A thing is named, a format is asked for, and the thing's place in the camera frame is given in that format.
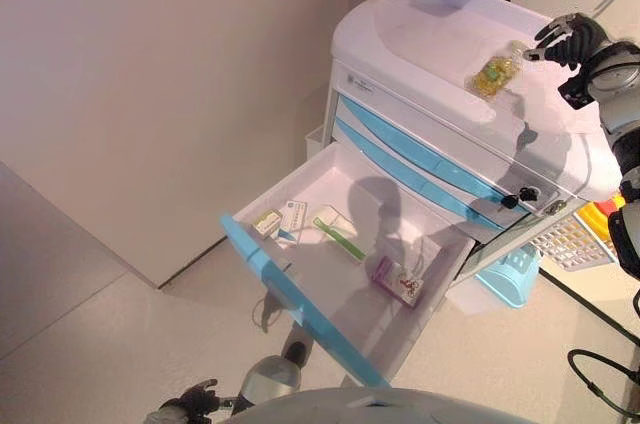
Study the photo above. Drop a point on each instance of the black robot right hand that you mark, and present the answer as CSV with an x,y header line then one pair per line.
x,y
582,39

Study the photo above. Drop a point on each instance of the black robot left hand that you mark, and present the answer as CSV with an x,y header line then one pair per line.
x,y
192,401

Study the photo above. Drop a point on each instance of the yellow pill medicine bag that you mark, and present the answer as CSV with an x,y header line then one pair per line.
x,y
492,75

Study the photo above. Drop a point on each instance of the white drawer with blue front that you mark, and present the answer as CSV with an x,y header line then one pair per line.
x,y
340,269

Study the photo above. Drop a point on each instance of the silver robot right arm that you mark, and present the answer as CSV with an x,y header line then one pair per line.
x,y
620,89

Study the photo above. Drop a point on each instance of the small green white medicine box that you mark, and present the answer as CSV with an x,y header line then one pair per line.
x,y
266,222

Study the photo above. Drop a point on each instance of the blue white medicine box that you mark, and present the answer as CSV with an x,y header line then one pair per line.
x,y
292,219

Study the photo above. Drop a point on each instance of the closed blue front drawer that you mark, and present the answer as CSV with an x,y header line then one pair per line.
x,y
400,139
380,154

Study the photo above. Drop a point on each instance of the long green striped medicine box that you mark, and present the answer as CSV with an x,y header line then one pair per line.
x,y
340,234

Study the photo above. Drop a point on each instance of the purple white medicine box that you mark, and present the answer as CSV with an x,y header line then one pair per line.
x,y
397,281

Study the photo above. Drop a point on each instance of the silver robot left leg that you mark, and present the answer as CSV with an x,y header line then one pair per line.
x,y
272,374

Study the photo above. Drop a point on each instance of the white medical cart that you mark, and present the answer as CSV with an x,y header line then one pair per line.
x,y
425,44

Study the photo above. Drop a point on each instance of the black cart key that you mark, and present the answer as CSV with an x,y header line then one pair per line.
x,y
510,202
530,192

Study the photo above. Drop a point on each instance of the metal cart latch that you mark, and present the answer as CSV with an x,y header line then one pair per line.
x,y
556,208

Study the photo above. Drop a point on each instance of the yellow sharps container red lid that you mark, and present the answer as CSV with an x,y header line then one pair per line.
x,y
595,216

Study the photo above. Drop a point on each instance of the silver robot torso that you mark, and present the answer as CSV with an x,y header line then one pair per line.
x,y
380,409

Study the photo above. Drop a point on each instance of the white mesh basket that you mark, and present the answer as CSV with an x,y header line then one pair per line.
x,y
570,244

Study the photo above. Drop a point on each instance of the waste bin with blue lid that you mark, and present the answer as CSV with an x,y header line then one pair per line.
x,y
510,276

